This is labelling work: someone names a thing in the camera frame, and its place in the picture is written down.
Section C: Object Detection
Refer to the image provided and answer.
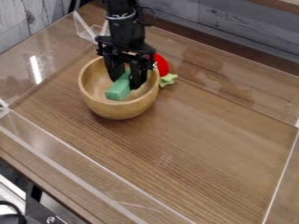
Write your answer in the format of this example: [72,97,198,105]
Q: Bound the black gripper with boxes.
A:
[95,11,155,90]

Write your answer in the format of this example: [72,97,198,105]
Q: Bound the green rectangular block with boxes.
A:
[106,71,131,101]

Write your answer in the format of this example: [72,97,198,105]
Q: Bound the brown wooden bowl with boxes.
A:
[79,57,161,120]

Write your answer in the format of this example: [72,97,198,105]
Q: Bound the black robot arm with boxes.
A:
[95,0,157,90]

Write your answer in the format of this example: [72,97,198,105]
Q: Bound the red plush strawberry toy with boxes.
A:
[154,53,178,88]

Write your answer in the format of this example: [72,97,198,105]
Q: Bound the clear acrylic corner bracket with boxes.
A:
[72,11,110,43]

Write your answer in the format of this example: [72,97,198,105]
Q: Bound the black table leg mount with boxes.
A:
[24,184,68,224]

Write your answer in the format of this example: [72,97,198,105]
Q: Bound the black cable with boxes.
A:
[0,200,28,224]

